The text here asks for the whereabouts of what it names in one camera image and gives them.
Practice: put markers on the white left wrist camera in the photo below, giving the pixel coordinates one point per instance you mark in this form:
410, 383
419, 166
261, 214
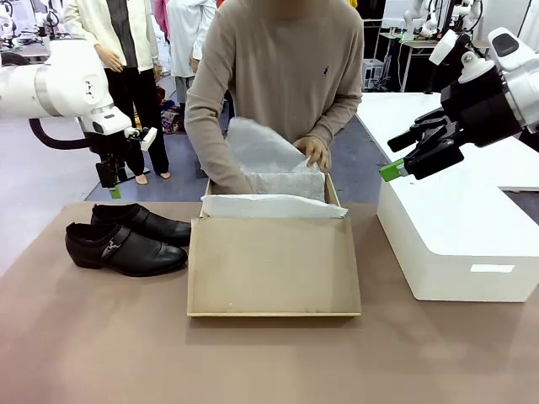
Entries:
148, 139

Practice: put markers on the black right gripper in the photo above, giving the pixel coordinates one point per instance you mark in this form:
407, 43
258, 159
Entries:
484, 109

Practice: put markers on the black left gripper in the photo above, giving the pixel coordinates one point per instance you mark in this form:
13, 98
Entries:
110, 149

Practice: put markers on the person's right forearm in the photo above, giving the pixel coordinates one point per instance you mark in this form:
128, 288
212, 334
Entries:
210, 147

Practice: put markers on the mannequin with white shirt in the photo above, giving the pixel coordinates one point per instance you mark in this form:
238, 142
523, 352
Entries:
185, 38

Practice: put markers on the mannequin with cream jacket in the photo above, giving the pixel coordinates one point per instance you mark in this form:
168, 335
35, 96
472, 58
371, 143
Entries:
126, 33

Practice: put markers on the person in beige sweater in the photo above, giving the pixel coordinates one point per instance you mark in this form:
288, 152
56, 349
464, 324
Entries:
278, 63

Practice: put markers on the white tissue wrapping paper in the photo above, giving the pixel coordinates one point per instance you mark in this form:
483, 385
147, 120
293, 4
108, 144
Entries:
261, 151

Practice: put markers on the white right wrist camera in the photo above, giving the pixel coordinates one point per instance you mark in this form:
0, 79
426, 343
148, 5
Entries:
443, 47

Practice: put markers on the large white block platform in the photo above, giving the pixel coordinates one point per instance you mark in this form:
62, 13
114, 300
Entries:
455, 219

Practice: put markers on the colourful cloth pile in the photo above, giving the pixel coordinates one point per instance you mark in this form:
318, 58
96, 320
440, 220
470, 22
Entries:
172, 118

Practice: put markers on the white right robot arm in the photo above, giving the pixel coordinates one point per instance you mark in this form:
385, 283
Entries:
520, 63

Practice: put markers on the metal frame background table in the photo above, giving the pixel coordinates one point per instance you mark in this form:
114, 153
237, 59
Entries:
410, 54

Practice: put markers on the black leather buckle shoe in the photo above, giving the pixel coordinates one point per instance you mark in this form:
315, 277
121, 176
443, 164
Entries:
135, 256
156, 223

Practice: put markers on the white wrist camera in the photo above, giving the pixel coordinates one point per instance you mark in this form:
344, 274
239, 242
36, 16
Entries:
443, 47
148, 139

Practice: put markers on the white label sticker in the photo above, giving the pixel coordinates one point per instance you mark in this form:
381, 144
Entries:
492, 268

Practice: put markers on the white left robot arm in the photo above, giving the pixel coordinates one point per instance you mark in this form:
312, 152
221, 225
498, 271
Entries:
50, 84

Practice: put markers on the person's left forearm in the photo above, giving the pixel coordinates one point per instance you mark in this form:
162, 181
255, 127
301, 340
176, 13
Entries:
337, 122

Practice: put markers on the person's left hand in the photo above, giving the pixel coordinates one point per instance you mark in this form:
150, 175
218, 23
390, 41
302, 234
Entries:
313, 149

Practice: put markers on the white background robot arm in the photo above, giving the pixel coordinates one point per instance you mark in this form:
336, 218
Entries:
414, 19
469, 12

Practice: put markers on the brown cardboard shoe box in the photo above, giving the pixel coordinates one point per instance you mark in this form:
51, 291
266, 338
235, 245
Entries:
269, 269

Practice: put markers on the pink hanging garment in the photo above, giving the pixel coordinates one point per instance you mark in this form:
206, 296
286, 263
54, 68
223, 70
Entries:
160, 19

